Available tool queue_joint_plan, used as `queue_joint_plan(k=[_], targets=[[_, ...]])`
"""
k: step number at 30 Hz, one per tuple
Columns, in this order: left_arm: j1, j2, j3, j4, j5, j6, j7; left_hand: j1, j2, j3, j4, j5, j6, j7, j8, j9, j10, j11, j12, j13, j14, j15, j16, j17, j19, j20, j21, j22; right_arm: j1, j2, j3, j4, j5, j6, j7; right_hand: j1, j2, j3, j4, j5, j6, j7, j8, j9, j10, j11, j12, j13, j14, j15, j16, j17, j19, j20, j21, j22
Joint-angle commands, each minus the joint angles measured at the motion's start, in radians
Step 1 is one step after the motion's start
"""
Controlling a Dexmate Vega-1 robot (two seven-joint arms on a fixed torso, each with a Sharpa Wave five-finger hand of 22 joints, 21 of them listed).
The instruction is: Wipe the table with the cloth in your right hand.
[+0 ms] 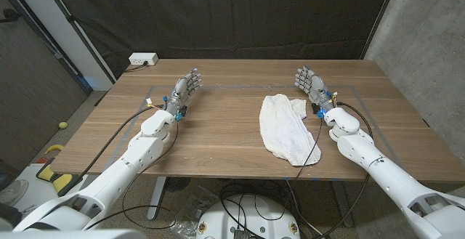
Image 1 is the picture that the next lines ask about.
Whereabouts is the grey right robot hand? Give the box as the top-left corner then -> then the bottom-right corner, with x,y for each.
294,65 -> 338,120

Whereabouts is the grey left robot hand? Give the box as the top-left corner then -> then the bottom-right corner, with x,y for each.
163,68 -> 203,121

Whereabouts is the white terry cloth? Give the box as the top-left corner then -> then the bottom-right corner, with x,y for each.
259,93 -> 323,167

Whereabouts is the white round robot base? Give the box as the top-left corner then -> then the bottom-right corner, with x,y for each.
195,194 -> 302,239

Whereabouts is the white power strip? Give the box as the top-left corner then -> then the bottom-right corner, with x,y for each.
128,52 -> 159,67

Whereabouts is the black backdrop curtain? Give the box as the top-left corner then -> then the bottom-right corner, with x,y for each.
46,0 -> 395,81

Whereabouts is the black ribbed round object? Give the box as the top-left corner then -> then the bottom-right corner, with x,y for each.
165,177 -> 192,193

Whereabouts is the black backdrop stand pole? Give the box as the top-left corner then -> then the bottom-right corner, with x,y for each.
38,0 -> 116,84
358,0 -> 400,60

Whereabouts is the white table leg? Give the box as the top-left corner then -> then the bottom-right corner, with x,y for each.
146,176 -> 167,221

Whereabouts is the grey table leg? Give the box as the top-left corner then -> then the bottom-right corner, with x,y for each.
329,180 -> 355,229

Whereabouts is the clear plastic bag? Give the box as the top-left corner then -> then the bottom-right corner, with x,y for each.
170,186 -> 219,238

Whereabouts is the yellow banana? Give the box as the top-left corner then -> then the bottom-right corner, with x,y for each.
44,144 -> 65,155

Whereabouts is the yellow and black object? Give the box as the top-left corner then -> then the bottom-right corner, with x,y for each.
35,158 -> 84,197

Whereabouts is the white floor board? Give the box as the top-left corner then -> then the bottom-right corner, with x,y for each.
10,162 -> 89,215

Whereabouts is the grey sneaker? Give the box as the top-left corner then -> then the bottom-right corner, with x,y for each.
0,179 -> 29,206

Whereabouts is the black power strip cable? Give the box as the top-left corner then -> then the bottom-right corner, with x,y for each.
123,61 -> 149,73

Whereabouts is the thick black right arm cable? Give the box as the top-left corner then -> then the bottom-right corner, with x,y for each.
312,101 -> 374,239

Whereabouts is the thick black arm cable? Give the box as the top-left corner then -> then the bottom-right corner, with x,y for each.
312,101 -> 374,239
57,104 -> 166,198

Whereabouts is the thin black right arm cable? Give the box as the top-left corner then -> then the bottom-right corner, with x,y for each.
293,118 -> 324,182

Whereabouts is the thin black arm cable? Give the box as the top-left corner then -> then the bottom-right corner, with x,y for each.
121,121 -> 179,231
293,118 -> 324,182

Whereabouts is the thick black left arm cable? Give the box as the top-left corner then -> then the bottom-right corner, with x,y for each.
57,104 -> 166,198

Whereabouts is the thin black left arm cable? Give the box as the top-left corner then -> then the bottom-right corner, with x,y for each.
121,121 -> 179,231

